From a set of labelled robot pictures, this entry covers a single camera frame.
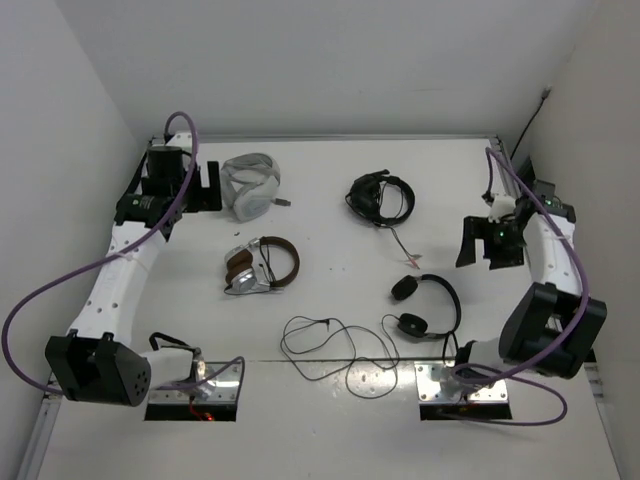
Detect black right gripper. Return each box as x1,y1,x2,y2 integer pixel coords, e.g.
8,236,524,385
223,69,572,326
456,217,527,271

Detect black headphones with thin cable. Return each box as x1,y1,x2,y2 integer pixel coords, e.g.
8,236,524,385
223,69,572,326
279,273,463,400

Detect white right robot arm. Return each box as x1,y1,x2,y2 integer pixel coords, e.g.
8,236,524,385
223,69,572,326
454,181,607,384

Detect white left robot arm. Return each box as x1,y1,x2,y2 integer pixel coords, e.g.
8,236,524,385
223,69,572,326
45,145,222,406

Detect white grey headphones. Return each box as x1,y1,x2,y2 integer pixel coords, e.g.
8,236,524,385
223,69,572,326
220,153,291,222

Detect brown silver headphones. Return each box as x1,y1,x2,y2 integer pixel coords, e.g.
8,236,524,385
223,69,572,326
224,236,301,296

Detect black wrapped headset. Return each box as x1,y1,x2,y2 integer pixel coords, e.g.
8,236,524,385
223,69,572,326
345,169,420,269

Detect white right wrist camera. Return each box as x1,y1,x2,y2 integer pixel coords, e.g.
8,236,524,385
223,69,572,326
482,192,516,223

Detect aluminium table edge rail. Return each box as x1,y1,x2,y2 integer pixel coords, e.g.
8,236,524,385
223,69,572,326
149,132,501,141

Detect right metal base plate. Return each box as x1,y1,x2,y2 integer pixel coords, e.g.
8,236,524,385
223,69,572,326
414,361,509,406

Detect metal base plate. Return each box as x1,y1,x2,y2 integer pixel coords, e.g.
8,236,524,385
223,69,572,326
148,356,245,406
414,361,509,406

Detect black wall cable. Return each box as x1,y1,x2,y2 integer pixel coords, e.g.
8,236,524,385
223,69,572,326
509,87,552,161

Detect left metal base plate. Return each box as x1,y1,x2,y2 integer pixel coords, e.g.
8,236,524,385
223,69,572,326
148,356,245,406

